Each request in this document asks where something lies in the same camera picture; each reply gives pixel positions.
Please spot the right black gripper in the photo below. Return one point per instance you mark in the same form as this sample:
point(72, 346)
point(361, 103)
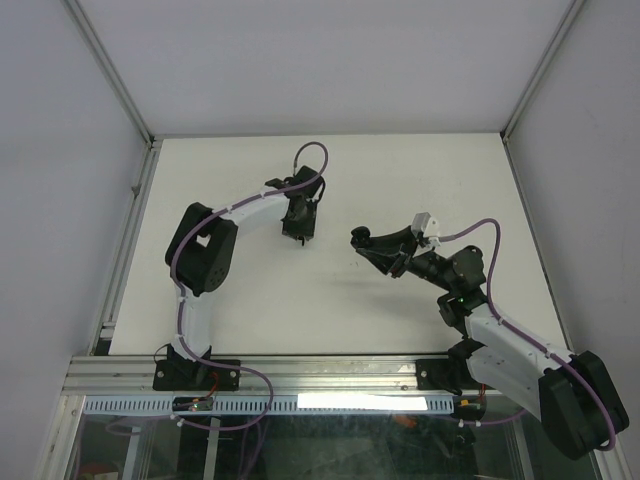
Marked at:
point(397, 263)

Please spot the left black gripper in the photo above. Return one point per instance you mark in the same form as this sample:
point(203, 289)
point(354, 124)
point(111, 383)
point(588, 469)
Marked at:
point(306, 230)

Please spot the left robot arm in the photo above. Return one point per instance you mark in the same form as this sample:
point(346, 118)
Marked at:
point(200, 253)

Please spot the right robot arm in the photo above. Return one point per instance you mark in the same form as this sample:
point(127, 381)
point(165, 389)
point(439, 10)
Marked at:
point(572, 395)

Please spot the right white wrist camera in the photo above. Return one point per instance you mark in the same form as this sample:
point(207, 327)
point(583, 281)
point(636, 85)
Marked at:
point(426, 230)

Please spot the aluminium mounting rail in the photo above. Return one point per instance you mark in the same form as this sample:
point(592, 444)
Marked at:
point(288, 374)

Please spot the right black base bracket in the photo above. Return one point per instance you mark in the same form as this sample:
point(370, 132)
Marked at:
point(435, 374)

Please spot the black base bracket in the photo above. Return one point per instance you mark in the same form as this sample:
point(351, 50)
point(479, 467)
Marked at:
point(180, 374)
point(435, 374)

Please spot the grey slotted cable duct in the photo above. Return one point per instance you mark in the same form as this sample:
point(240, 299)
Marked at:
point(253, 405)

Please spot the left black base bracket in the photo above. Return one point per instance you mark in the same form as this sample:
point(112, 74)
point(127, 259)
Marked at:
point(180, 374)

